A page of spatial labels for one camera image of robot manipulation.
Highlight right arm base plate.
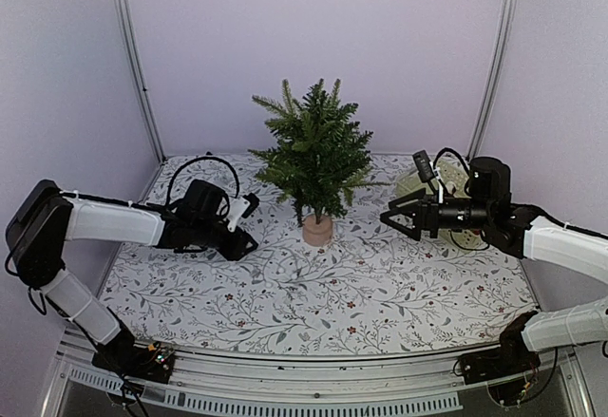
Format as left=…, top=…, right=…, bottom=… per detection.
left=457, top=347, right=541, bottom=385

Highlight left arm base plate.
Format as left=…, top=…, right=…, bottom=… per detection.
left=92, top=342, right=175, bottom=384

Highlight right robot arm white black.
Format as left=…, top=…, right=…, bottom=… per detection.
left=380, top=157, right=607, bottom=375

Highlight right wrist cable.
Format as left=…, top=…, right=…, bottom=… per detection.
left=434, top=147, right=471, bottom=176

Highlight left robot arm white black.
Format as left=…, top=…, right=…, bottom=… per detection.
left=6, top=180, right=259, bottom=373

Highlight small green christmas tree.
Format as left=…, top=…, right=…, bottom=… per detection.
left=250, top=79, right=382, bottom=247

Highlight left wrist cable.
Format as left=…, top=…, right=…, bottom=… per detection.
left=165, top=156, right=240, bottom=209

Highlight pale green plastic basket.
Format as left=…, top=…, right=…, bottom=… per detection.
left=394, top=153, right=489, bottom=253

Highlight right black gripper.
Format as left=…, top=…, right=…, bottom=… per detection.
left=381, top=188, right=493, bottom=241

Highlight wrist cable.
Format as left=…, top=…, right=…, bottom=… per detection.
left=434, top=147, right=471, bottom=176
left=165, top=156, right=240, bottom=209

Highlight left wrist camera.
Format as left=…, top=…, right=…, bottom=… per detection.
left=225, top=193, right=259, bottom=233

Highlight floral white tablecloth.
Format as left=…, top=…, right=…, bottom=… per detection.
left=101, top=155, right=537, bottom=356

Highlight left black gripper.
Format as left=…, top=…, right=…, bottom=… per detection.
left=192, top=218, right=258, bottom=261

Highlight front aluminium rail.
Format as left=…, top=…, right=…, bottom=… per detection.
left=41, top=329, right=598, bottom=416

